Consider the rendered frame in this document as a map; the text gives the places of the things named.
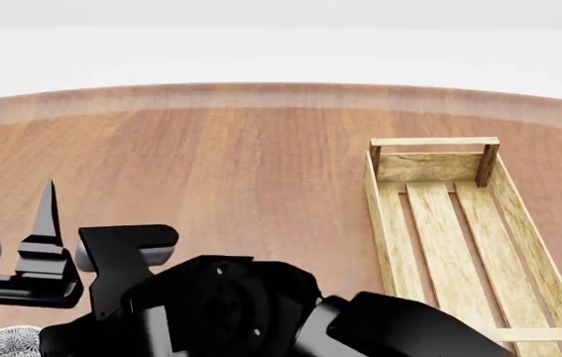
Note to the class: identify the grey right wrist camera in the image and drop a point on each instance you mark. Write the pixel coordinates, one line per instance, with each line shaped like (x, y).
(159, 256)

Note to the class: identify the right gripper pointed black finger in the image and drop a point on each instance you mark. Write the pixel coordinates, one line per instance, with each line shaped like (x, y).
(48, 227)

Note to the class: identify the light wooden slatted tray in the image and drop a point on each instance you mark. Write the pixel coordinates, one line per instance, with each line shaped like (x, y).
(439, 230)

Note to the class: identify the grey floral patterned bowl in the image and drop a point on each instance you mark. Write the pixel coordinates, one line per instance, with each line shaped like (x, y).
(8, 344)

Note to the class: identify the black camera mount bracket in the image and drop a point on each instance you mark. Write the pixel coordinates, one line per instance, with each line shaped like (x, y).
(112, 260)

